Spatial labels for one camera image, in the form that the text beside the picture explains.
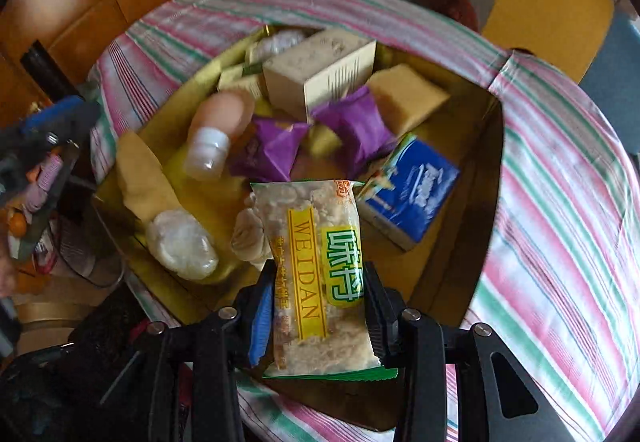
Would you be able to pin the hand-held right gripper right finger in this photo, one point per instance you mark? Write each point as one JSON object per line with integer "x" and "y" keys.
{"x": 375, "y": 317}

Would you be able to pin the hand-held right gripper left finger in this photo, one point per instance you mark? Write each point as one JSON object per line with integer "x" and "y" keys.
{"x": 262, "y": 317}

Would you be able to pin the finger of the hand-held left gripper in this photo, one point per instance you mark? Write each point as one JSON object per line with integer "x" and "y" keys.
{"x": 60, "y": 115}
{"x": 42, "y": 222}

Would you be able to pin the rice cracker snack packet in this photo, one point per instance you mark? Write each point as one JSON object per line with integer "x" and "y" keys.
{"x": 310, "y": 247}

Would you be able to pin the thin yellow sponge piece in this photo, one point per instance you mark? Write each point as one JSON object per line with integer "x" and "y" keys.
{"x": 142, "y": 177}

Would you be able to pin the white plastic-wrapped ball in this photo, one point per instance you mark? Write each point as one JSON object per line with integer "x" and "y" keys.
{"x": 180, "y": 242}

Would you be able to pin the blue tissue pack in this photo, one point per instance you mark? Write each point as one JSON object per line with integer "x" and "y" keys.
{"x": 415, "y": 192}

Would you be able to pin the pink bottle with white cap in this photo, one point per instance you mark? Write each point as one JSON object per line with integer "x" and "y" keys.
{"x": 220, "y": 117}

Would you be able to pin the purple candy packet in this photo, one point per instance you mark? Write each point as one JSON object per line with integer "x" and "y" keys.
{"x": 272, "y": 147}
{"x": 355, "y": 127}

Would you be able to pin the golden gift box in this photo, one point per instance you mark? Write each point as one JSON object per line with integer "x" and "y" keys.
{"x": 465, "y": 132}

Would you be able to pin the thick yellow sponge block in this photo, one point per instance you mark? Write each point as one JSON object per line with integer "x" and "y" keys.
{"x": 407, "y": 97}

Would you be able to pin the cream cardboard box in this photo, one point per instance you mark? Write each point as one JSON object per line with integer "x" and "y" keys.
{"x": 310, "y": 67}

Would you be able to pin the striped bedsheet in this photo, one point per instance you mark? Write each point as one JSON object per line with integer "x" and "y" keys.
{"x": 550, "y": 222}

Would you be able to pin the white wrapped item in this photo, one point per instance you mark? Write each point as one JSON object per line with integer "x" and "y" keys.
{"x": 282, "y": 42}

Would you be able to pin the dark brown round object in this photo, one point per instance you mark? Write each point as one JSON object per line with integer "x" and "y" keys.
{"x": 447, "y": 10}

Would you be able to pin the blue yellow grey armchair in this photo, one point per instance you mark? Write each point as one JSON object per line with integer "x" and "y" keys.
{"x": 545, "y": 7}

